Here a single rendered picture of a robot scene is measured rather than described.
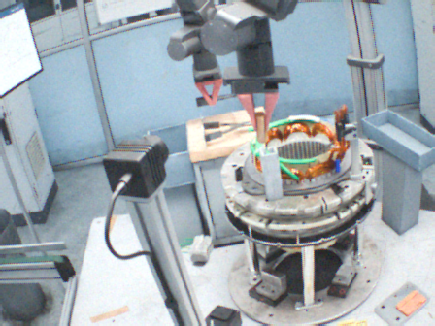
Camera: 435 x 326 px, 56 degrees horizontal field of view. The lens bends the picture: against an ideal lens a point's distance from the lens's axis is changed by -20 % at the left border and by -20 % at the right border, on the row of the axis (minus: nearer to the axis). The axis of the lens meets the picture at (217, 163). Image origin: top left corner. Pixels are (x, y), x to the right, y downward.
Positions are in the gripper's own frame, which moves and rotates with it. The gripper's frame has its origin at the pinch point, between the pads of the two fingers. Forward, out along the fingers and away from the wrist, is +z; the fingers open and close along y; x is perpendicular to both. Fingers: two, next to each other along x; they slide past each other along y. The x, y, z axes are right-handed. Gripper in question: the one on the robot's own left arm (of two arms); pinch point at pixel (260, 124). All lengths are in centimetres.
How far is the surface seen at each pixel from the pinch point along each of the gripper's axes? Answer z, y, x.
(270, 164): 7.8, 1.1, 1.4
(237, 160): 15.1, -5.5, 17.3
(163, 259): -1.7, -9.3, -35.7
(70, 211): 132, -134, 179
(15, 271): 59, -84, 26
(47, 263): 55, -69, 27
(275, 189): 12.8, 1.8, 1.5
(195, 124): 18, -17, 44
